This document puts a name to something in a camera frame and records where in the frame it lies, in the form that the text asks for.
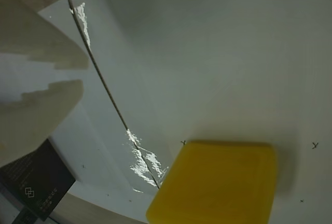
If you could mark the yellow square block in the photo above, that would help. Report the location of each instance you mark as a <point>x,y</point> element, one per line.
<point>215,182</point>

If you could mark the small white paper sheet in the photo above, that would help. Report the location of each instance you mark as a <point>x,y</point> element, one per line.
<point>103,143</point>

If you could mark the dark brown open box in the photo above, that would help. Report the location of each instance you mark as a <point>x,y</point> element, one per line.
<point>39,182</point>

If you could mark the large white paper sheet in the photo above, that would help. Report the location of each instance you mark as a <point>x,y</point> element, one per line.
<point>207,66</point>

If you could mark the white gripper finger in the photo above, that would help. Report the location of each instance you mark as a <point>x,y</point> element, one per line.
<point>39,115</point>
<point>39,37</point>

